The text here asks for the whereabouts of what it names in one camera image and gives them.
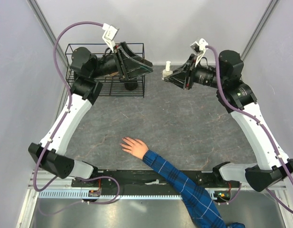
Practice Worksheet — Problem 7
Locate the clear nail polish bottle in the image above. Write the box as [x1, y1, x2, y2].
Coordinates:
[161, 69, 173, 80]

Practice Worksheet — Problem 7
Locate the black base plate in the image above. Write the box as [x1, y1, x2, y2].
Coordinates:
[71, 170, 239, 195]

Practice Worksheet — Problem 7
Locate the person's hand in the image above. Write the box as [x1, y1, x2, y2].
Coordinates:
[120, 137, 149, 160]

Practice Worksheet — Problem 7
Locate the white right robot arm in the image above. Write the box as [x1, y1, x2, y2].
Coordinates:
[162, 50, 293, 192]

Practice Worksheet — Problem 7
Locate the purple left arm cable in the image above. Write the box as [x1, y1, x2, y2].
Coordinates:
[33, 21, 120, 216]

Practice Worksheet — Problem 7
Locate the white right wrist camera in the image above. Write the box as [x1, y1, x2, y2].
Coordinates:
[190, 38, 208, 66]

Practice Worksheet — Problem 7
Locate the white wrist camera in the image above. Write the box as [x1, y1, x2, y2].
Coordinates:
[190, 38, 208, 66]
[102, 23, 119, 51]

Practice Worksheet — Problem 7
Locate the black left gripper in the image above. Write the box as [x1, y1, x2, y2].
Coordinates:
[91, 41, 153, 80]

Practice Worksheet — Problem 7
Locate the grey cable duct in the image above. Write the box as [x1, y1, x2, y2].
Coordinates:
[38, 189, 182, 200]

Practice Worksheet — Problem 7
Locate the blue plaid sleeve forearm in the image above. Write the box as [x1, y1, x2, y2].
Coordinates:
[142, 150, 245, 228]

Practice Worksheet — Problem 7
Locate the white nail polish cap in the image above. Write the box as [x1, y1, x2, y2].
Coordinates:
[165, 61, 171, 71]

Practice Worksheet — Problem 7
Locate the black wire rack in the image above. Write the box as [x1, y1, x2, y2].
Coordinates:
[65, 43, 145, 97]

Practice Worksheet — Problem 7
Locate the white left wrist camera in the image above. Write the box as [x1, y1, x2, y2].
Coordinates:
[102, 23, 119, 51]

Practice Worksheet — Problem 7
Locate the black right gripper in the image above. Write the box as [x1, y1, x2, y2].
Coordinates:
[164, 53, 226, 90]

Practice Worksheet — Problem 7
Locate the black mug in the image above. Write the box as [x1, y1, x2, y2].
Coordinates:
[123, 81, 138, 91]

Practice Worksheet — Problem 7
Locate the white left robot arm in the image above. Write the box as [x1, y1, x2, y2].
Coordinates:
[28, 42, 153, 187]

